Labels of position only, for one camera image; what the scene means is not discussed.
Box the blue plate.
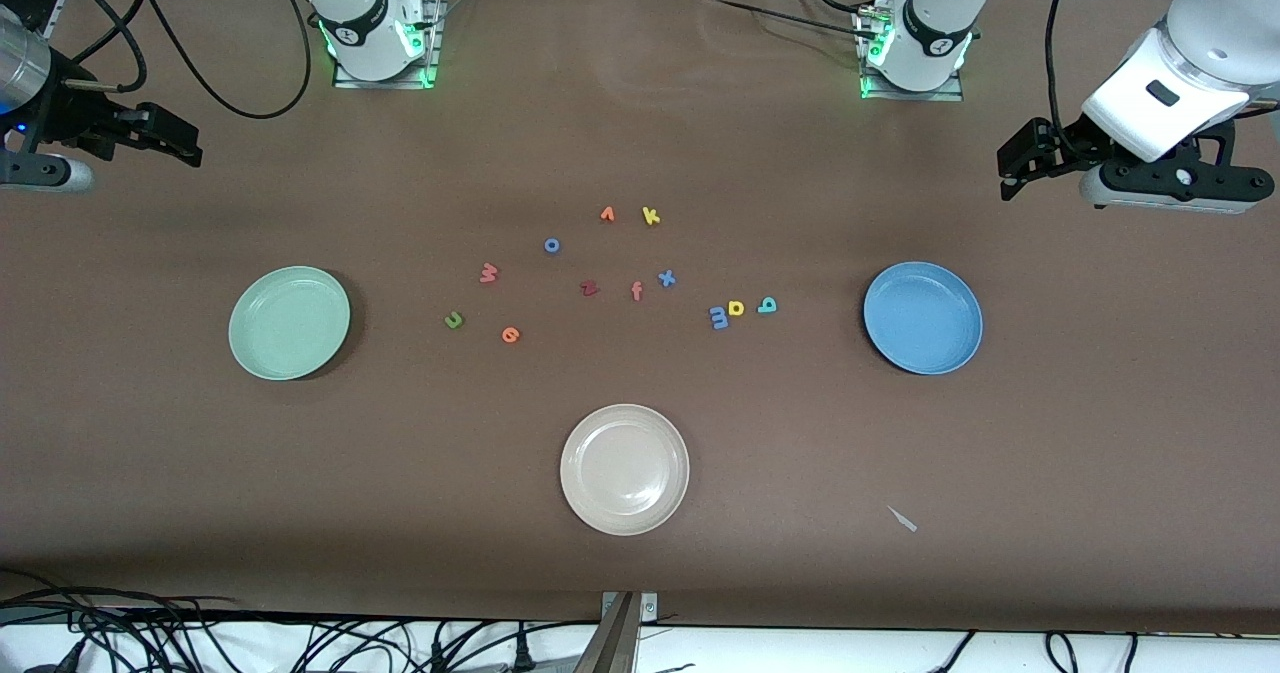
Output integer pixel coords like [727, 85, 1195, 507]
[863, 261, 984, 376]

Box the green plate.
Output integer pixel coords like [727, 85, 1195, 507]
[228, 266, 352, 382]

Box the beige plate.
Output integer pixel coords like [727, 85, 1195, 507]
[560, 404, 691, 537]

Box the grey metal pole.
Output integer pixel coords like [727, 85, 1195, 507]
[572, 593, 641, 673]

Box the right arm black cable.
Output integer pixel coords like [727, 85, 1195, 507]
[30, 0, 315, 120]

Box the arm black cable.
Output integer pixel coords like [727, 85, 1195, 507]
[30, 0, 315, 120]
[1043, 0, 1089, 152]

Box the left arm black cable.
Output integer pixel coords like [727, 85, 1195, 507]
[1043, 0, 1089, 152]

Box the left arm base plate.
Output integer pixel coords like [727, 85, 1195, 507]
[862, 68, 966, 102]

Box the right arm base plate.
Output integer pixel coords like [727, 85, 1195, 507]
[333, 0, 443, 90]

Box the long black table cable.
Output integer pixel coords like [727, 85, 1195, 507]
[700, 0, 873, 34]

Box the metal clamp bracket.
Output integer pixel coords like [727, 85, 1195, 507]
[600, 591, 659, 624]

